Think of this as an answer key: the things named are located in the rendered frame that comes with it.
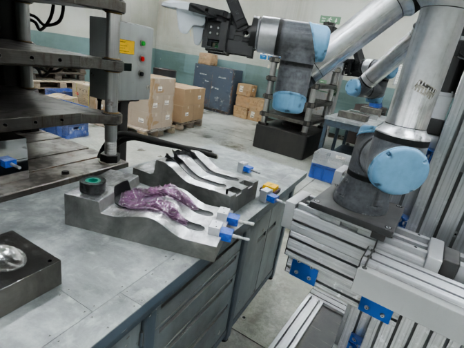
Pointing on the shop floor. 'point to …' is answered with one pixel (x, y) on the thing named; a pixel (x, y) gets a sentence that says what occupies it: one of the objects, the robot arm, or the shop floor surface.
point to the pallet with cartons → (188, 105)
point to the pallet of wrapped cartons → (152, 108)
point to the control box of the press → (135, 60)
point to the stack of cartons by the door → (248, 103)
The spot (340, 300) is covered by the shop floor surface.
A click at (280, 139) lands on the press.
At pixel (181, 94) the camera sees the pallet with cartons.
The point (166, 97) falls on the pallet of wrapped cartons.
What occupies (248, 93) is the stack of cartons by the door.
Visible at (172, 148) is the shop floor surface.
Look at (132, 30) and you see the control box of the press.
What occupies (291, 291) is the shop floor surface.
